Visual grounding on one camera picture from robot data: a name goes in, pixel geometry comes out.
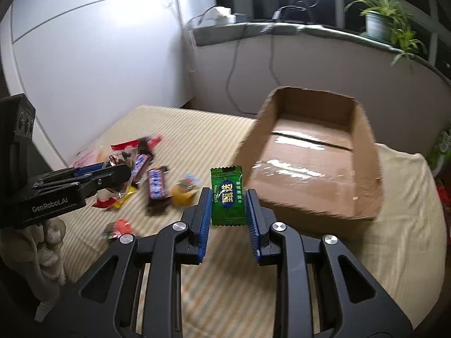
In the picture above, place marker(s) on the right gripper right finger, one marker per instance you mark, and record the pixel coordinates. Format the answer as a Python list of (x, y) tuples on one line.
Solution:
[(274, 243)]

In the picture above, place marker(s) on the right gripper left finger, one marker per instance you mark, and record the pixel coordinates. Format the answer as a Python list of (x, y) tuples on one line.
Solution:
[(182, 243)]

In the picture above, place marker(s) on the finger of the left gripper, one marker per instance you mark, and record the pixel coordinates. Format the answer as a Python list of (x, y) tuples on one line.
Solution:
[(115, 176), (88, 169)]

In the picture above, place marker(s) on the red jelly cup snack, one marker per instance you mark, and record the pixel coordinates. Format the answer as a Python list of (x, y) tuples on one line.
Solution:
[(115, 230)]

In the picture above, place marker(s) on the snickers bar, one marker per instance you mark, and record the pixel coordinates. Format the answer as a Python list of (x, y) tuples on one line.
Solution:
[(140, 167), (158, 194)]

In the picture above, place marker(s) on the yellow jelly cup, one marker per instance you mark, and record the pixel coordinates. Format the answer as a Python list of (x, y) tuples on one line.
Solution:
[(184, 191)]

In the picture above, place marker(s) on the dark green candy packet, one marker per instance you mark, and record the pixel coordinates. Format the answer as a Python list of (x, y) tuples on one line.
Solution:
[(228, 196)]

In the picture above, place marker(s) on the brownie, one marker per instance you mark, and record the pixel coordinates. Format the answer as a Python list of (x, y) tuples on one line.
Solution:
[(144, 145)]

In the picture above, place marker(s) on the yellow candy packet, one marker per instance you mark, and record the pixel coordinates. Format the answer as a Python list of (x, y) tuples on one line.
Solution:
[(119, 203)]

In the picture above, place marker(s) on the white gloved left hand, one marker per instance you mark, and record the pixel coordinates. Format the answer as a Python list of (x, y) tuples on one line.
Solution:
[(32, 271)]

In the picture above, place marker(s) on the pink wrapped sandwich bread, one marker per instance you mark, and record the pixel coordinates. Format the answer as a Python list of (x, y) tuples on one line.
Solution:
[(90, 155)]

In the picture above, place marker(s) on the striped beige table cloth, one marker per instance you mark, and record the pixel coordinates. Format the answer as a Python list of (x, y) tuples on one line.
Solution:
[(375, 276)]

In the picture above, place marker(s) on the open cardboard box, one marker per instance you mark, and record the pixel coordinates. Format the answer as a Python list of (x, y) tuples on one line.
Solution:
[(311, 156)]

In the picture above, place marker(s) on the white cabinet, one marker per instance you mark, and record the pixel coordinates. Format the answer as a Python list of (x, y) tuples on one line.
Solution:
[(84, 64)]

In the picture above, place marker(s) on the grey window sill ledge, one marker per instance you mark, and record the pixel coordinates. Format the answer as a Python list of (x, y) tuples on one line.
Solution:
[(309, 55)]

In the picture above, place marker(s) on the potted spider plant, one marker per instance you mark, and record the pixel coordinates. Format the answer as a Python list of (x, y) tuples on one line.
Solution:
[(387, 21)]

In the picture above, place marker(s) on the camera tripod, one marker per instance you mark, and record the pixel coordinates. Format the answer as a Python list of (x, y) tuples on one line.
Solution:
[(305, 6)]

